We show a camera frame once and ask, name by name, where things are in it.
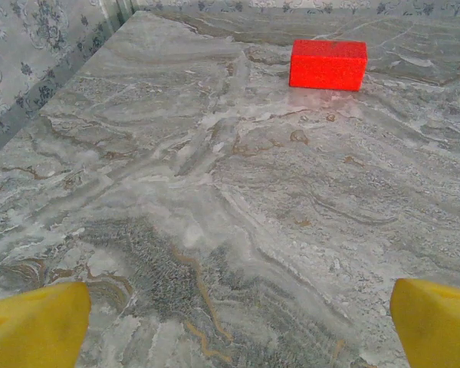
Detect red block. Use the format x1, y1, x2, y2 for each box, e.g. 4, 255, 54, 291
289, 39, 368, 92

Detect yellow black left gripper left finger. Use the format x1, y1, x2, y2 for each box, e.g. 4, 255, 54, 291
0, 281, 92, 368

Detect aluminium frame post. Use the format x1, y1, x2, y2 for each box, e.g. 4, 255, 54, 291
103, 0, 139, 28

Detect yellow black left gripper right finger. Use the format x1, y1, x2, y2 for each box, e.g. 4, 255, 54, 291
389, 278, 460, 368

